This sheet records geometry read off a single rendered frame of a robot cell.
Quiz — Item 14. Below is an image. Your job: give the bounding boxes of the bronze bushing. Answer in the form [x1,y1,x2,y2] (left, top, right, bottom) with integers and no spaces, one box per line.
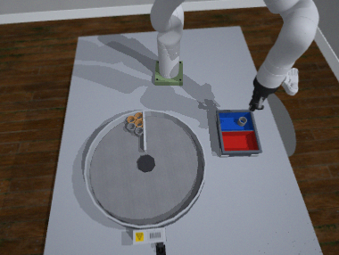
[135,112,143,120]
[128,116,136,124]
[135,119,144,128]

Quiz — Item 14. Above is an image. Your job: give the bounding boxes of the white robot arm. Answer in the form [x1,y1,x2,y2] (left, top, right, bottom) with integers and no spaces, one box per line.
[150,0,319,95]

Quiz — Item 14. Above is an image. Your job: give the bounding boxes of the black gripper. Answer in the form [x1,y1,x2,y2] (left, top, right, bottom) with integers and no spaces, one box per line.
[248,76,278,111]

